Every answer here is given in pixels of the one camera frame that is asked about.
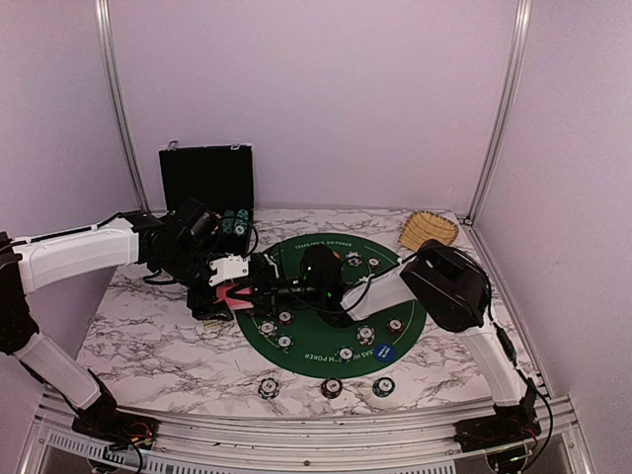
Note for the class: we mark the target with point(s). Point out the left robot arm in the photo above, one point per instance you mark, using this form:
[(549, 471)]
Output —
[(49, 278)]

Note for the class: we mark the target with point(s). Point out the woven bamboo tray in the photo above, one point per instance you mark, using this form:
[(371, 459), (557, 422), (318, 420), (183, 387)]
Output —
[(422, 226)]

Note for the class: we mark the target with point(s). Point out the green chips row in case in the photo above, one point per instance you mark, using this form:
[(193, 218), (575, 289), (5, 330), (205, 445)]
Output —
[(227, 224)]

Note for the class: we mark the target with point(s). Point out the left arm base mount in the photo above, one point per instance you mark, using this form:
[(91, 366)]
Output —
[(126, 430)]

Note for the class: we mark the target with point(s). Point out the black poker chip case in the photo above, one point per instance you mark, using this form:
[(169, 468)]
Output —
[(221, 177)]

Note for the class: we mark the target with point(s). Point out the white chips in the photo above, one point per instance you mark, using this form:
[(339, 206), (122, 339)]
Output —
[(354, 259), (365, 335), (267, 329)]

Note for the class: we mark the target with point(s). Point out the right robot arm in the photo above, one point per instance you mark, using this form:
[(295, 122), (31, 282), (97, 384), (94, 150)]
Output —
[(452, 288)]

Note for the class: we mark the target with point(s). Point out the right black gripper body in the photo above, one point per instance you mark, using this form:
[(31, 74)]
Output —
[(285, 293)]

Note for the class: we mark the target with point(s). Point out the red black chip stack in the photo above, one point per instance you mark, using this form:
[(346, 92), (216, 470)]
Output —
[(331, 388)]

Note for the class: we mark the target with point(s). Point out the right aluminium frame post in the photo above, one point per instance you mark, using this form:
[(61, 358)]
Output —
[(522, 19)]

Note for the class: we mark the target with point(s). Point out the blue small blind button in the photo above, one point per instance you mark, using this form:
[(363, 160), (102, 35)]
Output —
[(384, 353)]

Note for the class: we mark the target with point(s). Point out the red chips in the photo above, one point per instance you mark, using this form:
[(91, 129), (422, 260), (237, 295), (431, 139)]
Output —
[(373, 263), (285, 317), (395, 326)]

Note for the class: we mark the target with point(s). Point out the red playing card deck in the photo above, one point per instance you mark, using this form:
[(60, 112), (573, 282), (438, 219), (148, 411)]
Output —
[(233, 303)]

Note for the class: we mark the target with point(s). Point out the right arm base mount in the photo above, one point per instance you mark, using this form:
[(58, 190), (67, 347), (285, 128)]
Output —
[(493, 431)]

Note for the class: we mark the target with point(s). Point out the teal chip stack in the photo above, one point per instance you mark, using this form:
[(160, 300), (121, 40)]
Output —
[(383, 387)]

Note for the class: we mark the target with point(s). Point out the teal chips row in case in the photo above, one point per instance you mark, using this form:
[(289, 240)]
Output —
[(241, 222)]

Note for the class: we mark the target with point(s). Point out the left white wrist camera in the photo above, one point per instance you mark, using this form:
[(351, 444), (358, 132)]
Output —
[(227, 268)]

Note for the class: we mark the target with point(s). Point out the blue gold card box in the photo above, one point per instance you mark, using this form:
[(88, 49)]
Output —
[(210, 325)]

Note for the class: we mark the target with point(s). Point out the round green poker mat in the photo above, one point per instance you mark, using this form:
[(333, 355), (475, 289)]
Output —
[(315, 342)]

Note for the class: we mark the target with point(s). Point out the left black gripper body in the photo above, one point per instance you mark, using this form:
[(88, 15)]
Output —
[(196, 301)]

